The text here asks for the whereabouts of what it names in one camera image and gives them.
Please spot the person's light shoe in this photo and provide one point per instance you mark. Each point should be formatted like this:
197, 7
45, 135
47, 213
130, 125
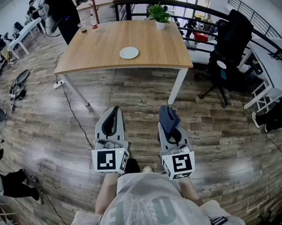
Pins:
147, 169

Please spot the white table leg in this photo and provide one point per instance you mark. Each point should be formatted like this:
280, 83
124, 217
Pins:
177, 87
77, 91

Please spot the person's grey printed shirt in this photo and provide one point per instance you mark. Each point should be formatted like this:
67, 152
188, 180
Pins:
147, 202

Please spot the black gear pile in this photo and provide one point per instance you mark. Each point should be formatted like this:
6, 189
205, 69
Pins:
19, 87

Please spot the person's black trousers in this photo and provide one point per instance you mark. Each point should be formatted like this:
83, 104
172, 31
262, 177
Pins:
132, 166

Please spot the person's left forearm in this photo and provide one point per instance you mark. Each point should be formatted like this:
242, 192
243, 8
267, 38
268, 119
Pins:
107, 192

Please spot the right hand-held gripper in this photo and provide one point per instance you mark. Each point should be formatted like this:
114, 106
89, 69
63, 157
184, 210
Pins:
180, 164

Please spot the green potted plant white pot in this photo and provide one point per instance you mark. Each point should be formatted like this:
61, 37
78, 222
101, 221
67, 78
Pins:
159, 15

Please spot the white power strip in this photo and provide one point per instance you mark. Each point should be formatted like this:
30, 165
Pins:
59, 84

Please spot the red label plastic bottle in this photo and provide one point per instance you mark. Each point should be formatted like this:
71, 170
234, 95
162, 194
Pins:
94, 22

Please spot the white table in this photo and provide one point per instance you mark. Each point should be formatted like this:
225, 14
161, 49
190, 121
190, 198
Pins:
23, 33

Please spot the dark blue cloth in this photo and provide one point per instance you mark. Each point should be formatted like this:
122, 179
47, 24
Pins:
168, 119

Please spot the person's right forearm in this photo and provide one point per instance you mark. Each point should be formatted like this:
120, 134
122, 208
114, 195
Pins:
191, 191

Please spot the brown wooden coat stand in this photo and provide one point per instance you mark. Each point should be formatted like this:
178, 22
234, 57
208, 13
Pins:
94, 6

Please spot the black office chair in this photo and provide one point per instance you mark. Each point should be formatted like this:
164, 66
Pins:
231, 49

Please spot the clear plastic drink cup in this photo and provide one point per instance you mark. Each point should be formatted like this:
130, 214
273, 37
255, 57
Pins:
82, 27

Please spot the white round plate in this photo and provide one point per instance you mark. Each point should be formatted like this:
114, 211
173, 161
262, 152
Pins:
129, 53

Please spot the white slatted desk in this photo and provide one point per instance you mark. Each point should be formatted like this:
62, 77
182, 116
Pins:
272, 66

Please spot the white cylindrical appliance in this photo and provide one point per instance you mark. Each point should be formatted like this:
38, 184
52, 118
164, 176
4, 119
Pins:
51, 26

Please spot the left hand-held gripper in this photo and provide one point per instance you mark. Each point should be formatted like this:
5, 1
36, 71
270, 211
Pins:
105, 160

